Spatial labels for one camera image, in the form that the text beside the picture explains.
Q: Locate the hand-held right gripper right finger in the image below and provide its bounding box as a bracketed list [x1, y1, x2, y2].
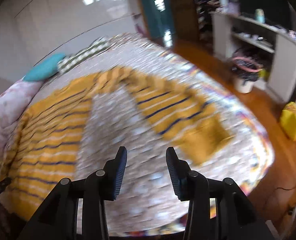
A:
[165, 147, 281, 240]

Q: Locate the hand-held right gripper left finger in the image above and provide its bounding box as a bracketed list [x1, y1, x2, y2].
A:
[17, 146, 128, 240]

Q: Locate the yellow striped shirt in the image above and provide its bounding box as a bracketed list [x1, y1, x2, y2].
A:
[0, 67, 236, 220]

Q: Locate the beige spotted blanket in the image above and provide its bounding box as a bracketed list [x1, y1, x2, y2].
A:
[74, 32, 263, 233]

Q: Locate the colourful patterned bedsheet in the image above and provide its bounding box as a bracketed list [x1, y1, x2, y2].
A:
[160, 49, 275, 237]

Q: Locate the white bin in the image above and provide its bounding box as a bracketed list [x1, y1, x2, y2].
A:
[234, 76, 255, 94]

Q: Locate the olive polka-dot pillow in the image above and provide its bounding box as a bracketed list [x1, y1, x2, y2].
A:
[57, 37, 111, 74]

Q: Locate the yellow bag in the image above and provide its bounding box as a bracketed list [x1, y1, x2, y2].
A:
[279, 102, 296, 141]

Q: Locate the pink hoop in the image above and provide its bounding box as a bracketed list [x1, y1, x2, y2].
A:
[231, 57, 261, 73]

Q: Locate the teal pillow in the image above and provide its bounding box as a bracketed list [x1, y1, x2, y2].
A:
[23, 53, 66, 82]

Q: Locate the pink floral quilt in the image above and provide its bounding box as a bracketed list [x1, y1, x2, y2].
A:
[0, 78, 43, 180]

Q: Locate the teal door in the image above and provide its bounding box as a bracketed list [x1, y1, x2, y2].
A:
[137, 0, 176, 47]

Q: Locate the dark cluttered rack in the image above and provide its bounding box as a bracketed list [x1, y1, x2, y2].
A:
[193, 0, 239, 44]

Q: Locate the white shelf unit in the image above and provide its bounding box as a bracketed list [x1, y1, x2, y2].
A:
[210, 11, 296, 103]

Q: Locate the teal cup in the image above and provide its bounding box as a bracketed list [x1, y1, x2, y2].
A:
[254, 8, 265, 24]

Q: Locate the thin floor cable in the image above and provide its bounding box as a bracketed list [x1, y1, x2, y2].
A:
[274, 171, 296, 217]

